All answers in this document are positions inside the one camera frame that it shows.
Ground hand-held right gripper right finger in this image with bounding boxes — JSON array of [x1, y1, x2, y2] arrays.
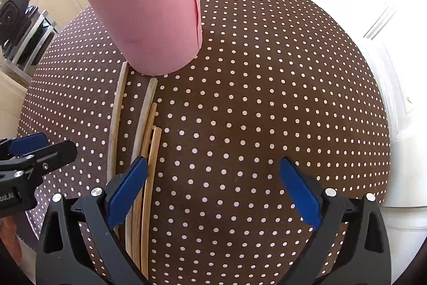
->
[[279, 156, 392, 285]]

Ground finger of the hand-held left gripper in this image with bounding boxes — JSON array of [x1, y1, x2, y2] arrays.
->
[[0, 133, 47, 160], [0, 140, 78, 186]]

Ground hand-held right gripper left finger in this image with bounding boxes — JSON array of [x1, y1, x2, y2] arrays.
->
[[35, 156, 149, 285]]

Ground single wooden chopstick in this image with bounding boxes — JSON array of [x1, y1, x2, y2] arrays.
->
[[142, 127, 163, 277], [107, 61, 129, 182], [131, 77, 159, 165], [132, 102, 158, 272], [133, 127, 158, 269]]

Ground pink cup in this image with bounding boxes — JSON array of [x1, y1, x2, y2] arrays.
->
[[75, 0, 201, 77]]

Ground brown polka dot tablecloth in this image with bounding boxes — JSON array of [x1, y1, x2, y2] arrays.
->
[[17, 0, 391, 285]]

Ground metal storage rack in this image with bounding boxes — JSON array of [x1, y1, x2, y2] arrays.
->
[[3, 9, 59, 79]]

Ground black countertop appliance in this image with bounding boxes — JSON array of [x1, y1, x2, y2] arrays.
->
[[0, 0, 30, 48]]

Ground white door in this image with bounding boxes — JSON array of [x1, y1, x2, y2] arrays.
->
[[302, 0, 427, 205]]

